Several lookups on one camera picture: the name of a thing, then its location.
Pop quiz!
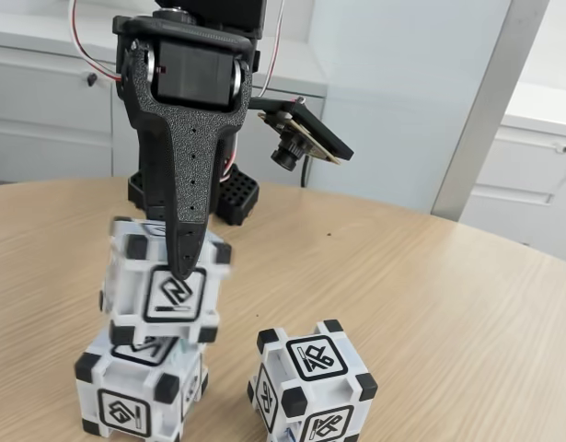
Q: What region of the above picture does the white cube zigzag symbol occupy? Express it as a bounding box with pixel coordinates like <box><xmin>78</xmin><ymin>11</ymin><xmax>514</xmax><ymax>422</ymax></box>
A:
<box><xmin>99</xmin><ymin>215</ymin><xmax>233</xmax><ymax>344</ymax></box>

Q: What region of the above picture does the white cube crossed-loop symbol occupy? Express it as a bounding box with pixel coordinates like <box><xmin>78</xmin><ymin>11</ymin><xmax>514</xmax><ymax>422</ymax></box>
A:
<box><xmin>247</xmin><ymin>320</ymin><xmax>379</xmax><ymax>442</ymax></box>

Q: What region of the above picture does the white low cabinet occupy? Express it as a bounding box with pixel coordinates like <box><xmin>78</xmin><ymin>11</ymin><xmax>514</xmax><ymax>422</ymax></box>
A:
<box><xmin>0</xmin><ymin>8</ymin><xmax>328</xmax><ymax>188</ymax></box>

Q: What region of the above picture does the white cube stacked-diamond symbol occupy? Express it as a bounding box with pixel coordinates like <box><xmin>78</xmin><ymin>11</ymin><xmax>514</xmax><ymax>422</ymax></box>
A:
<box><xmin>75</xmin><ymin>333</ymin><xmax>210</xmax><ymax>438</ymax></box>

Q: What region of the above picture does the white drawer cabinet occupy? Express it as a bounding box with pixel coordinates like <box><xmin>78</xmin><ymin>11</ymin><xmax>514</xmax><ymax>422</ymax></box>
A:
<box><xmin>461</xmin><ymin>82</ymin><xmax>566</xmax><ymax>266</ymax></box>

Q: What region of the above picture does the camera module on black mount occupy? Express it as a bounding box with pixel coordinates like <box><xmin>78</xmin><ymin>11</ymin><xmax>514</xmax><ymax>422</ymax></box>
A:
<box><xmin>249</xmin><ymin>94</ymin><xmax>355</xmax><ymax>173</ymax></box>

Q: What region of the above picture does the grey metal partition post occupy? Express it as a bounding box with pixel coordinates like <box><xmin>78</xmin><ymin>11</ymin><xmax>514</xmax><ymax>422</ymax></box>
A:
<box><xmin>429</xmin><ymin>0</ymin><xmax>553</xmax><ymax>223</ymax></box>

